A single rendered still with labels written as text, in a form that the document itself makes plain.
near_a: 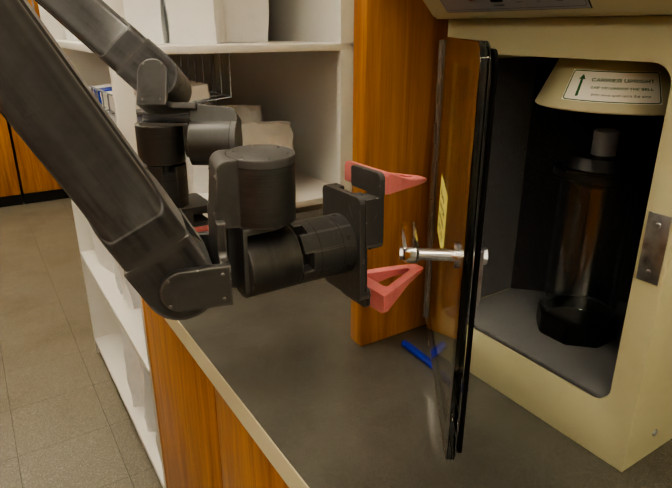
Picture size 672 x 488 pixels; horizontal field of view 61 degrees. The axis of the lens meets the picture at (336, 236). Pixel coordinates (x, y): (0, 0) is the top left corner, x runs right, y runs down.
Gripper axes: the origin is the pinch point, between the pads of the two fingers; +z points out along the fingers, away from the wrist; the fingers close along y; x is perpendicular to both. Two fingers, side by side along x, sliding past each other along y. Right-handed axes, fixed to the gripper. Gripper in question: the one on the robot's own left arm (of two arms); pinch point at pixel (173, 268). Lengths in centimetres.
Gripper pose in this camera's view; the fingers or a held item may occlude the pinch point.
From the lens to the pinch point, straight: 79.6
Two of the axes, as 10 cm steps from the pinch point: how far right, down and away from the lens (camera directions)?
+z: -0.1, 9.4, 3.5
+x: -5.4, -3.0, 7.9
